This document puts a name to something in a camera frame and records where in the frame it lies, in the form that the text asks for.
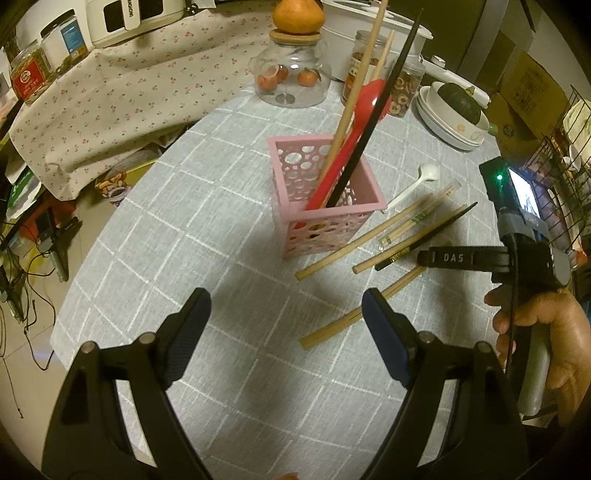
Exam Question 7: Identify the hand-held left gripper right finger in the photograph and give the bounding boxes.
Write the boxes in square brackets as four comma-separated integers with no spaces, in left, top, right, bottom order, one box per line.
[361,288,532,480]

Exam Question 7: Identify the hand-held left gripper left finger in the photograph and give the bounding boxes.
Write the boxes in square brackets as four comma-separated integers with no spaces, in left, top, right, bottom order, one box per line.
[41,287,213,480]

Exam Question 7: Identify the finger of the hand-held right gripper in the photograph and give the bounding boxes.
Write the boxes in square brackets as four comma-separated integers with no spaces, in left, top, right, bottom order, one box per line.
[417,246,511,271]

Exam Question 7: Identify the black chopstick gold band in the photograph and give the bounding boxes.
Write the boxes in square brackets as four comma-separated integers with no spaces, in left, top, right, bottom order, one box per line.
[374,202,478,271]

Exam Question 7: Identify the wooden chopstick clear tip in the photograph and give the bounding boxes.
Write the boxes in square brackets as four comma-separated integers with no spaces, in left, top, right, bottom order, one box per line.
[378,180,461,245]

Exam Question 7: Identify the wooden chopstick green print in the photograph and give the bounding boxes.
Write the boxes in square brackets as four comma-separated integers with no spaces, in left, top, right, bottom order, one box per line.
[352,191,455,274]

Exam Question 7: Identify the white plastic spoon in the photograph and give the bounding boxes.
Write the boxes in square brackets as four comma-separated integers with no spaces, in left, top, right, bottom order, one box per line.
[385,163,441,210]

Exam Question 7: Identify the pink perforated utensil holder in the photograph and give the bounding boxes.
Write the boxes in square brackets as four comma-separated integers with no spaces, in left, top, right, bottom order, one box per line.
[268,135,387,259]

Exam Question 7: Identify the red plastic spoon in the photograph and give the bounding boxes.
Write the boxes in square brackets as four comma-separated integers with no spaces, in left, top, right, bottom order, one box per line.
[295,78,386,229]

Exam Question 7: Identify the person's right hand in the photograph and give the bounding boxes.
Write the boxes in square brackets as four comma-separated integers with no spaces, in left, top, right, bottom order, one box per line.
[485,287,591,418]

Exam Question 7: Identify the grey checked tablecloth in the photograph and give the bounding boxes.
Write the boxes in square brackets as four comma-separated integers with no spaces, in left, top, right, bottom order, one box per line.
[50,78,509,480]

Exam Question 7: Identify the white plate stack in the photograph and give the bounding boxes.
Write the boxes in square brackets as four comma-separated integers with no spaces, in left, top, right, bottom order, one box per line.
[416,88,481,152]

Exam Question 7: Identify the green pumpkin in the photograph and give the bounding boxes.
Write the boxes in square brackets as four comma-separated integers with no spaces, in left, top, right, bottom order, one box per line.
[436,82,483,125]

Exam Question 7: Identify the cardboard box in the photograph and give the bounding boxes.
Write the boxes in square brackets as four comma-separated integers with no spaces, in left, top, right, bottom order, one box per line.
[485,48,571,160]

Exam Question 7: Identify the yellow printed tin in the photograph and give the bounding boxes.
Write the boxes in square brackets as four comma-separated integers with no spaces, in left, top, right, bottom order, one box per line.
[95,148,160,206]

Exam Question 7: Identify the jar of dried rings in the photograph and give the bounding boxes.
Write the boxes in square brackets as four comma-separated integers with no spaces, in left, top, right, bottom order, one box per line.
[385,58,426,118]

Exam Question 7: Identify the tall jar red label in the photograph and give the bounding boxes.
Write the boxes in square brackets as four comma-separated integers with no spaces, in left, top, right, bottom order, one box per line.
[341,30,393,107]

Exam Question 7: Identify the glass jar with cork lid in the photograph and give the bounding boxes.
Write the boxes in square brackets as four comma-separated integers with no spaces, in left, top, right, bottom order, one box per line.
[249,28,333,108]

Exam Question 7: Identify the floral tablecloth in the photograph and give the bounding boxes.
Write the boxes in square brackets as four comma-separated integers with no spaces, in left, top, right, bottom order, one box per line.
[9,7,278,201]

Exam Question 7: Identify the large orange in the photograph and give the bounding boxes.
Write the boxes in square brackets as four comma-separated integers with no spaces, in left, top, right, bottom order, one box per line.
[272,0,325,34]

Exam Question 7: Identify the glass jar red label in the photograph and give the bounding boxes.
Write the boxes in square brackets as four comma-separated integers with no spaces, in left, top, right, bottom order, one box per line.
[9,39,56,106]

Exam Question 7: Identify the clear container blue label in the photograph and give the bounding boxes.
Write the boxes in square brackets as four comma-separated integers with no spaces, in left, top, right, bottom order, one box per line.
[39,9,90,75]

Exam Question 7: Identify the white air fryer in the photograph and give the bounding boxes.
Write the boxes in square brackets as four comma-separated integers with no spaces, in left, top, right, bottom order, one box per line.
[85,0,188,49]

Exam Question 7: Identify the black wire rack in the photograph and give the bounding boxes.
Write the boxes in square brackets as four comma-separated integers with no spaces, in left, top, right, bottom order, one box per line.
[522,85,591,273]

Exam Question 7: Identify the white bowl green handle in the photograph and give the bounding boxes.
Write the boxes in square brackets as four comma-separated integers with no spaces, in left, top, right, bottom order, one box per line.
[427,83,499,144]

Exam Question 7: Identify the floor cables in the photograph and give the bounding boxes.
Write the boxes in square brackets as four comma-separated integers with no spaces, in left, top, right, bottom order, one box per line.
[0,217,56,418]

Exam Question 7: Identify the white electric pot with handle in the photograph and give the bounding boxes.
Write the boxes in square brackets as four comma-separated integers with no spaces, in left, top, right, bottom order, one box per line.
[320,0,490,104]

